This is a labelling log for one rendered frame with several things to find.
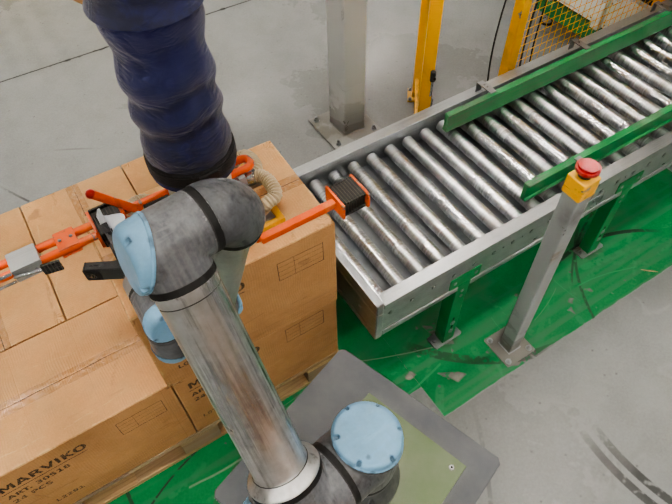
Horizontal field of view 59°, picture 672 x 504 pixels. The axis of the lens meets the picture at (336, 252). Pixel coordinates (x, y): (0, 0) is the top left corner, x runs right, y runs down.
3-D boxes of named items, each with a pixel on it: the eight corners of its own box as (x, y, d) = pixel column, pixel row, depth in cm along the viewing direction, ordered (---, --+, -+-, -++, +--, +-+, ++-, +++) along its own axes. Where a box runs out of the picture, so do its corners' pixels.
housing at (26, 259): (40, 252, 149) (32, 241, 145) (48, 270, 145) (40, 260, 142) (12, 265, 147) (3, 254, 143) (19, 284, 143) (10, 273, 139)
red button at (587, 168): (584, 163, 170) (588, 152, 167) (603, 177, 166) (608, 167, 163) (566, 172, 168) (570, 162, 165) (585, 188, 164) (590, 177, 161)
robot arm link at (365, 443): (410, 463, 132) (423, 435, 118) (353, 516, 125) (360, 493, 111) (364, 413, 139) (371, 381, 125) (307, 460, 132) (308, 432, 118)
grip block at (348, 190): (351, 186, 160) (351, 173, 156) (370, 206, 155) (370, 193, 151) (325, 199, 157) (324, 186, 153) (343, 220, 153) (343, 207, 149)
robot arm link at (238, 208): (246, 140, 97) (220, 285, 157) (180, 174, 92) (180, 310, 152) (289, 193, 95) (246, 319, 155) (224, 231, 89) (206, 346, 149)
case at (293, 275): (281, 221, 219) (269, 139, 187) (337, 299, 198) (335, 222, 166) (125, 293, 201) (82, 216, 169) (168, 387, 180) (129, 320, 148)
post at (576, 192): (509, 335, 250) (584, 163, 170) (520, 347, 246) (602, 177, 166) (497, 343, 247) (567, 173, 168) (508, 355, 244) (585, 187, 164)
